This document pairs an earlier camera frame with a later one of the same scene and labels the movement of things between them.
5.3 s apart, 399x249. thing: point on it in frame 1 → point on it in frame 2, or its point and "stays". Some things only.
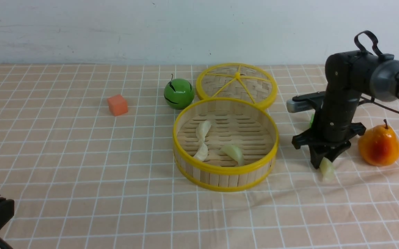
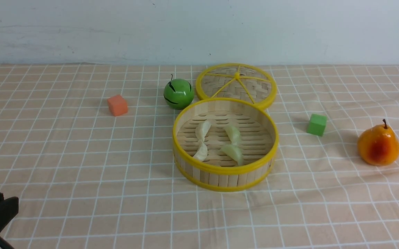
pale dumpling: [327, 170] → [234, 135]
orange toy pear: [379, 145] stays
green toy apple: [179, 93] stays
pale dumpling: [234, 152] stays
